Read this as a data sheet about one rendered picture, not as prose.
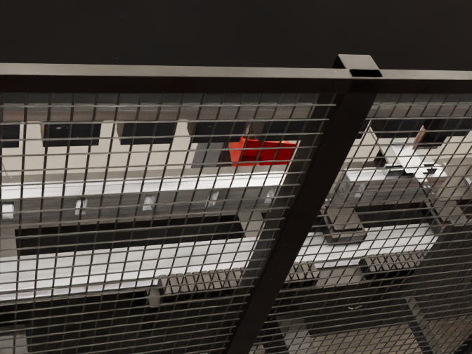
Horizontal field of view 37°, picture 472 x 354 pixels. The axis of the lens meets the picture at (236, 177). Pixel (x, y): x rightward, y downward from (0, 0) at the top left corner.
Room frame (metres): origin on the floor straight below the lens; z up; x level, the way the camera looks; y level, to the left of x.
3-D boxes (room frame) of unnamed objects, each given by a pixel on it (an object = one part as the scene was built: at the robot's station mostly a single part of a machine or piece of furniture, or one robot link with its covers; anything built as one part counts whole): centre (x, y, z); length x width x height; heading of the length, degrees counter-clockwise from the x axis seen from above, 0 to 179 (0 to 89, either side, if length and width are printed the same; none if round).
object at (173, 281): (1.17, -0.10, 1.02); 0.44 x 0.06 x 0.04; 121
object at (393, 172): (1.90, -0.55, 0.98); 0.20 x 0.03 x 0.03; 121
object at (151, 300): (1.29, -0.33, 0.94); 1.02 x 0.06 x 0.12; 121
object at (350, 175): (1.87, -0.51, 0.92); 0.39 x 0.06 x 0.10; 121
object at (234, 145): (2.03, -0.05, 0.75); 0.20 x 0.16 x 0.18; 112
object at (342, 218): (1.57, -0.31, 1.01); 0.26 x 0.12 x 0.05; 31
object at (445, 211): (1.76, -0.64, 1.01); 0.26 x 0.12 x 0.05; 31
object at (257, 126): (1.61, -0.07, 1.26); 0.15 x 0.09 x 0.17; 121
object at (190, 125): (1.51, 0.11, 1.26); 0.15 x 0.09 x 0.17; 121
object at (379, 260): (1.45, -0.59, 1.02); 0.37 x 0.06 x 0.04; 121
